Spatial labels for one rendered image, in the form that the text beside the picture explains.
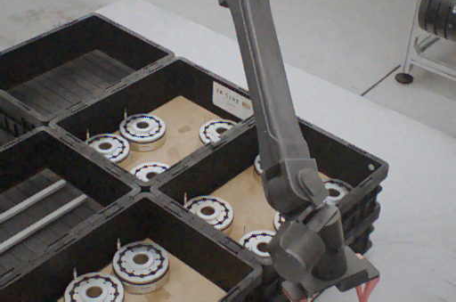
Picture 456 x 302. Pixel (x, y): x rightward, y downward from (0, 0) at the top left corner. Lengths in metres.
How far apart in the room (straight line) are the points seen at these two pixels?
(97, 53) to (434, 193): 0.92
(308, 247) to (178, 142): 0.73
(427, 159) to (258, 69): 0.92
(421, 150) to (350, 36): 1.95
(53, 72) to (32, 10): 2.08
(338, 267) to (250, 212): 0.44
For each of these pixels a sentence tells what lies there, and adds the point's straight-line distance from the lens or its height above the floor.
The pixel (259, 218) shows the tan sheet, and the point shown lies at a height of 0.83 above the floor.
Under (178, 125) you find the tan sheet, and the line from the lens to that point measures 1.90.
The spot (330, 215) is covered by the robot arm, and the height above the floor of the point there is 1.14.
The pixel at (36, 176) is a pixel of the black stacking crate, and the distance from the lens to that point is 1.78.
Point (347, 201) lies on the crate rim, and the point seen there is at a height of 0.93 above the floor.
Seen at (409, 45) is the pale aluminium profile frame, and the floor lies 0.17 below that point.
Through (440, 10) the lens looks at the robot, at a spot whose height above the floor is 1.15.
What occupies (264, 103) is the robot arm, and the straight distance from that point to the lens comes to 1.24.
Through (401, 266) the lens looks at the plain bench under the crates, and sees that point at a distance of 1.81.
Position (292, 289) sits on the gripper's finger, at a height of 1.00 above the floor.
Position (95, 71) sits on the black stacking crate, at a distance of 2.10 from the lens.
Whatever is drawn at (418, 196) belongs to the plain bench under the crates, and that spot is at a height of 0.70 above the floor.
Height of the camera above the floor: 1.95
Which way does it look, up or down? 36 degrees down
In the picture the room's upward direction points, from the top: 3 degrees clockwise
